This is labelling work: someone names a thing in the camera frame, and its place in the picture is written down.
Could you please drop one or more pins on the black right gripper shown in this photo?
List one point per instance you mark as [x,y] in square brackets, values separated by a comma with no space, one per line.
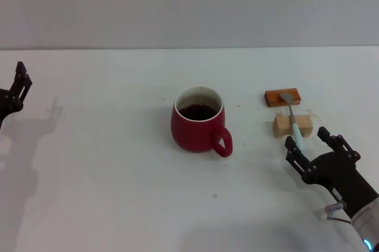
[337,172]

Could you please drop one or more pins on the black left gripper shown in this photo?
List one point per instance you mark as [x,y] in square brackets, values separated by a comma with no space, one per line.
[9,104]

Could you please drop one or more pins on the red ceramic coffee cup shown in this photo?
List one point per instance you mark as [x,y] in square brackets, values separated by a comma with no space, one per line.
[192,133]

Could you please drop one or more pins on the light wooden spoon rest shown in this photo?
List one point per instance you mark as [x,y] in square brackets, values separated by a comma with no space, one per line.
[282,126]

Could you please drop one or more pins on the orange-brown wooden block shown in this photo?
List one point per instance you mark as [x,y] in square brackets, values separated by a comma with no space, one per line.
[272,98]

